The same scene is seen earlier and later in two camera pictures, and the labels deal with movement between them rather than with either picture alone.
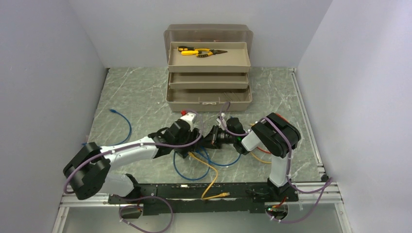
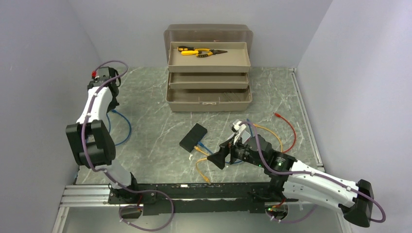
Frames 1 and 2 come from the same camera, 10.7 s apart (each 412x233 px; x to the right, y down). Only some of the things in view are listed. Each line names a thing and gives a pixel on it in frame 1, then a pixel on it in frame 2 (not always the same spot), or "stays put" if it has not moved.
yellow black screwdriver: (185, 48) stays put
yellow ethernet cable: (221, 194) to (206, 179)
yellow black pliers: (206, 52) stays put
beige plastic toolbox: (209, 65) stays put
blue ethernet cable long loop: (187, 177) to (202, 145)
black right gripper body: (219, 138) to (240, 151)
